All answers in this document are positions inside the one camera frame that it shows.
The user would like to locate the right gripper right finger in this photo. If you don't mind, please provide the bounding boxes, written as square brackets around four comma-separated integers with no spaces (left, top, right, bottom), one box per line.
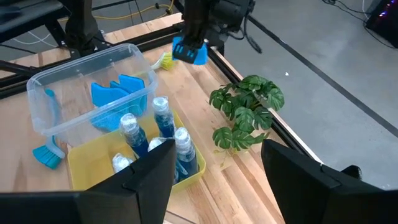
[261,138,343,224]

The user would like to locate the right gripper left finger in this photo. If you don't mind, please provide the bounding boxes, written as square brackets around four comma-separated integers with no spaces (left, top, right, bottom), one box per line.
[86,139,177,224]

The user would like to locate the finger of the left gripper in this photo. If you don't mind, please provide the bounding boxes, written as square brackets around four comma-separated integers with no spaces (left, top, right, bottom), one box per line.
[172,35,206,65]

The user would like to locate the blue plastic toy pieces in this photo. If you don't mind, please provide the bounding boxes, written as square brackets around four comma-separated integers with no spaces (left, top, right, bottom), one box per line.
[172,36,208,66]

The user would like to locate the blue and white dish brush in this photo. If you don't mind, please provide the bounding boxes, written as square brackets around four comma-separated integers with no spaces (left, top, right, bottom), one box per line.
[32,88,67,170]

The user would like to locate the yellow-green dish brush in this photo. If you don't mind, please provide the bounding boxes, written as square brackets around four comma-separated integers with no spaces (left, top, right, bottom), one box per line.
[151,52,178,71]

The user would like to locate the black table clamp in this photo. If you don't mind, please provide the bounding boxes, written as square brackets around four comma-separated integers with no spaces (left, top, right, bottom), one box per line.
[340,164,364,180]

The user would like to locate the yellow plastic tub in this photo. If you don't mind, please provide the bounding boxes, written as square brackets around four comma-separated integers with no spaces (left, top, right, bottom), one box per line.
[67,108,207,192]

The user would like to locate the green artificial plant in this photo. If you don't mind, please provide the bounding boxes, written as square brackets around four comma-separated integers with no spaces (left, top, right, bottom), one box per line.
[208,74,285,166]

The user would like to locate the tall clear plastic tub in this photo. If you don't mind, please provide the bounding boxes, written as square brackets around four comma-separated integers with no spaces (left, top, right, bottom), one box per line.
[26,42,159,147]

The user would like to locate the gray desk top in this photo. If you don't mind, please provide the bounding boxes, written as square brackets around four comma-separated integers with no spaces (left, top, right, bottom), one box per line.
[0,0,65,43]

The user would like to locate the black computer tower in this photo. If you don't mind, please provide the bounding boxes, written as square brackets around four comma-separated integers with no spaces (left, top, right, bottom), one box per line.
[364,0,398,49]

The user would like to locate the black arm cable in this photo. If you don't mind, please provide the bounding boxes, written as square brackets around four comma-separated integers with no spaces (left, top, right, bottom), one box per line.
[242,12,264,54]

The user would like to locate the yellow cable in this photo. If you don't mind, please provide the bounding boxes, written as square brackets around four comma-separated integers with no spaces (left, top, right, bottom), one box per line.
[58,2,175,22]

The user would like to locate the black floor cable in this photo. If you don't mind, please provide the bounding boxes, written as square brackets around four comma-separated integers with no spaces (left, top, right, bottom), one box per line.
[322,0,374,19]

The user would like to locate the white floor cable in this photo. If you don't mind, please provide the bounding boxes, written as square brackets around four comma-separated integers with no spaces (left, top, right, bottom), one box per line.
[12,29,52,45]

